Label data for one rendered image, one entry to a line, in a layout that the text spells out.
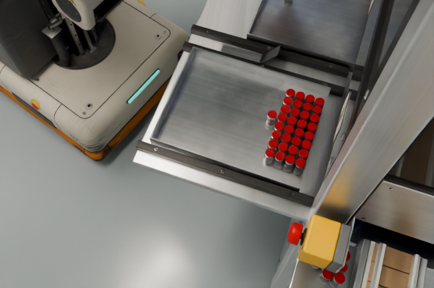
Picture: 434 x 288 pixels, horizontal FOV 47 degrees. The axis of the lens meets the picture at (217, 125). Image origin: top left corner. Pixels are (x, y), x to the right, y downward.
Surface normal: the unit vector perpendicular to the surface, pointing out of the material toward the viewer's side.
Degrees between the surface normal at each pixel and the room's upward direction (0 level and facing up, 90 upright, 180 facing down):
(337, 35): 0
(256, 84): 0
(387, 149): 90
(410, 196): 90
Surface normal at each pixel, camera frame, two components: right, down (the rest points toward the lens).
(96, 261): 0.00, -0.45
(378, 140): -0.33, 0.84
